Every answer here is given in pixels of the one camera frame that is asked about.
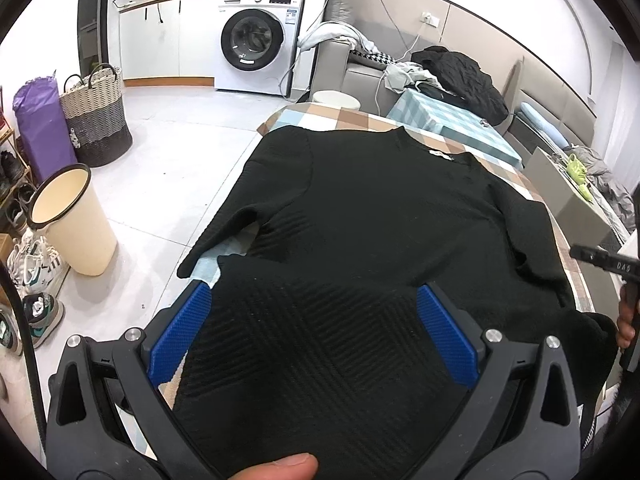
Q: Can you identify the black knit sweater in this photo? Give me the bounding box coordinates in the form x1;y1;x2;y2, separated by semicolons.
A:
174;127;616;479

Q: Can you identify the white clothes pile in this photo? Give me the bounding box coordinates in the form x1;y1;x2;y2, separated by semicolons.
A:
297;21;381;54

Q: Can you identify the person's right hand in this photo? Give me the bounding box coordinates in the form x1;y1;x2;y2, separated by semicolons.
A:
616;284;638;350

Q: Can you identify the person's left hand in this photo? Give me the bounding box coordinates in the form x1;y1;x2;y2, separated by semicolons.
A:
231;453;319;480

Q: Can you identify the grey teal sneaker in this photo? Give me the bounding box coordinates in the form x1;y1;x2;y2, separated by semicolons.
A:
23;292;65;348

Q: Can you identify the white green sneaker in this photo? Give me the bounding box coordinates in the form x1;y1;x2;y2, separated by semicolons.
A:
6;229;70;297

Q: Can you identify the cream plastic waste bin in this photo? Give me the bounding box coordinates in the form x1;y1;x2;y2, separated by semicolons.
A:
27;164;117;276

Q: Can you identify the grey storage box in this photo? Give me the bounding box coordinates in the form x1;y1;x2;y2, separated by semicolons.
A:
524;148;622;252

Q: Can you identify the neon green small garment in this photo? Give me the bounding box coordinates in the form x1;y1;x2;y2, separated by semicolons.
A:
566;154;593;204

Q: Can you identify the purple plastic bag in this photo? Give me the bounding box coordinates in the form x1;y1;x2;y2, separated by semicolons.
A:
12;75;77;183

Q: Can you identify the woven laundry basket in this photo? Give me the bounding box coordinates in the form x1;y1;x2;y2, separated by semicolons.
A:
60;63;134;168

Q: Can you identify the checkered plaid bed cover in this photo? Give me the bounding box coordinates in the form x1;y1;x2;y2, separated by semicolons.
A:
158;102;597;411

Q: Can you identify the light blue pillow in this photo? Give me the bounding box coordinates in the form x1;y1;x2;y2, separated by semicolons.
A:
518;102;570;150

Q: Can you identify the teal checkered cloth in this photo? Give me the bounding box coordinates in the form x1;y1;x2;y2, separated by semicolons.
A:
386;89;524;170

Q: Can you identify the black quilted jacket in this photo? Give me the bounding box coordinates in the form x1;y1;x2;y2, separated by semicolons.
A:
411;46;509;126

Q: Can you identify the white kitchen cabinet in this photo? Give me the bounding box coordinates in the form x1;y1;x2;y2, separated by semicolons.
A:
119;0;219;80

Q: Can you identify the grey sofa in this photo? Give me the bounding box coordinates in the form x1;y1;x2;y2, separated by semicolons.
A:
311;0;442;116

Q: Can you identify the white front-load washing machine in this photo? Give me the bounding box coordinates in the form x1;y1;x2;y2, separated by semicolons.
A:
214;0;305;98

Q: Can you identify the black cable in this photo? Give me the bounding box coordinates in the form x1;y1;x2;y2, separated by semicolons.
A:
0;259;49;461

